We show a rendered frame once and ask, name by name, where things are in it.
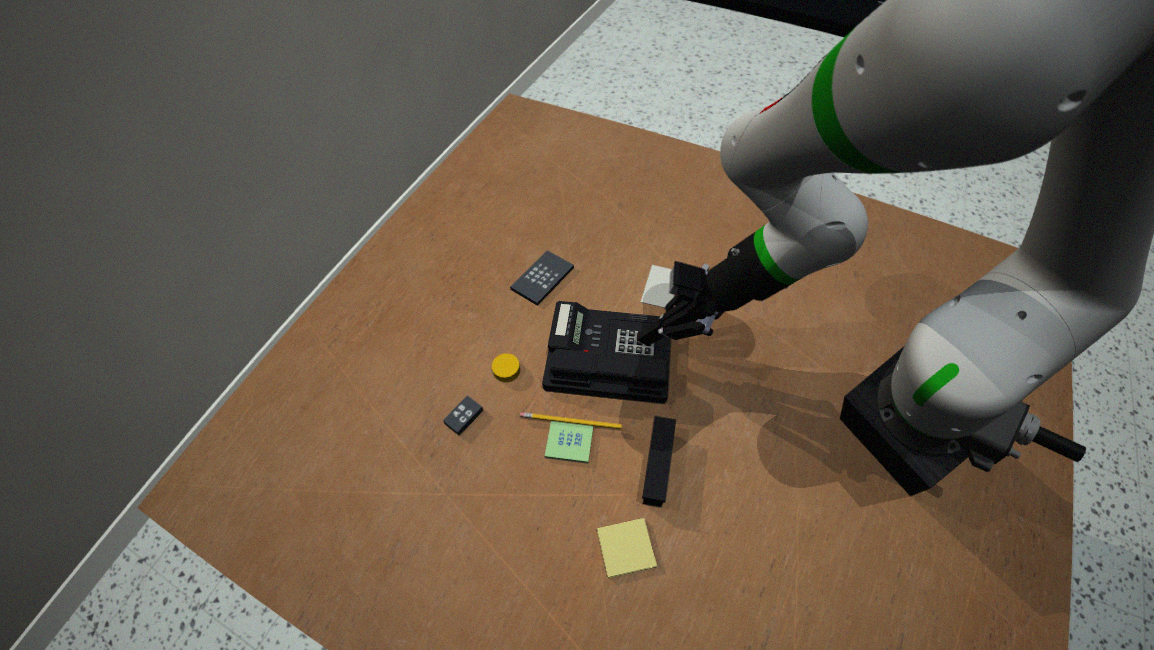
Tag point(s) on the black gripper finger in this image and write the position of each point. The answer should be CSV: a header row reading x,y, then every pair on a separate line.
x,y
671,328
670,311

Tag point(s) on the light green sticky note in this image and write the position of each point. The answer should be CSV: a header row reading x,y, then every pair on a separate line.
x,y
569,442

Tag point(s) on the pale yellow sticky note pad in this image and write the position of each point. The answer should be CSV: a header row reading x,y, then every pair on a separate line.
x,y
626,548

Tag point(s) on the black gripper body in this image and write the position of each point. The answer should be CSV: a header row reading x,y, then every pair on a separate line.
x,y
726,295

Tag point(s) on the yellow flat cylinder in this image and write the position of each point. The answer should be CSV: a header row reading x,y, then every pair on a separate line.
x,y
506,367

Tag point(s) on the white sheet of paper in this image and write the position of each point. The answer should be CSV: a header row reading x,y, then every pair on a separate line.
x,y
656,291

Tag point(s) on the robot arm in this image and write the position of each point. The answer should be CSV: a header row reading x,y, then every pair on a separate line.
x,y
929,85

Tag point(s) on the black desk phone body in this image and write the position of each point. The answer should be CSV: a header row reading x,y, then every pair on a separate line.
x,y
574,327

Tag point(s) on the black telephone handset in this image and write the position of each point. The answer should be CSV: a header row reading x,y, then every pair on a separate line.
x,y
580,365

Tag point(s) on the grey pocket calculator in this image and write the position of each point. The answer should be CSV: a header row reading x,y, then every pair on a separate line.
x,y
542,277

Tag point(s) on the yellow pencil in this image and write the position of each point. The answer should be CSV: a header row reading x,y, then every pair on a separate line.
x,y
570,420

